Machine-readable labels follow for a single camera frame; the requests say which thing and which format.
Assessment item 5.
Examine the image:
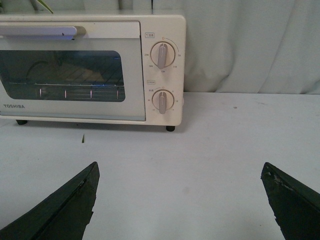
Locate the beige temperature knob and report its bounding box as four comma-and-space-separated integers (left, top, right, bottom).
150, 42, 176, 70

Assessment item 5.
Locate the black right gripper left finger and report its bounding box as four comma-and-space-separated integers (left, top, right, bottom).
0, 161, 100, 240

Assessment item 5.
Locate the beige timer knob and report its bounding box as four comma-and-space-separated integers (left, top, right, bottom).
152, 90, 175, 115

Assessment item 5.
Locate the silver oven door handle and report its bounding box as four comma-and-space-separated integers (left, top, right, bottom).
0, 26, 87, 40

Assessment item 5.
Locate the glass oven door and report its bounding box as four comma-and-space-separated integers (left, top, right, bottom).
0, 21, 146, 121

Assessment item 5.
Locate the green spider plant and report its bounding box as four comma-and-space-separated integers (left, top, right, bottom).
30, 0, 54, 14

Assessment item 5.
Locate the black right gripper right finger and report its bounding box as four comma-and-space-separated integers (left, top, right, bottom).
261, 162, 320, 240

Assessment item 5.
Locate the metal wire oven rack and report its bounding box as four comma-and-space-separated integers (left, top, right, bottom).
0, 57, 126, 102

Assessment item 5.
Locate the cream Toshiba toaster oven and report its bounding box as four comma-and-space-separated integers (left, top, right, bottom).
0, 10, 187, 131

